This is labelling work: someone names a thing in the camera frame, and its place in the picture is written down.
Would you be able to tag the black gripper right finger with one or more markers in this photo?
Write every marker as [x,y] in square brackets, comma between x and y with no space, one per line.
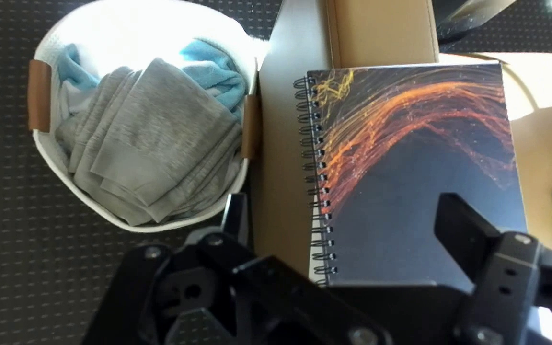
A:
[461,233]

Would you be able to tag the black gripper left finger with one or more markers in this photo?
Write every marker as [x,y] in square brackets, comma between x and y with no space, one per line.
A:
[236,218]

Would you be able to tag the dark spiral notebook orange swirl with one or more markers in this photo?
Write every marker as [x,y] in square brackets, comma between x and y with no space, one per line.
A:
[417,160]

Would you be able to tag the gray towel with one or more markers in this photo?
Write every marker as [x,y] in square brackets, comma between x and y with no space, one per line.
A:
[148,135]

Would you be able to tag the light blue towel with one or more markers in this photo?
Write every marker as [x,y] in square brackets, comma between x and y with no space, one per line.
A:
[215,70]

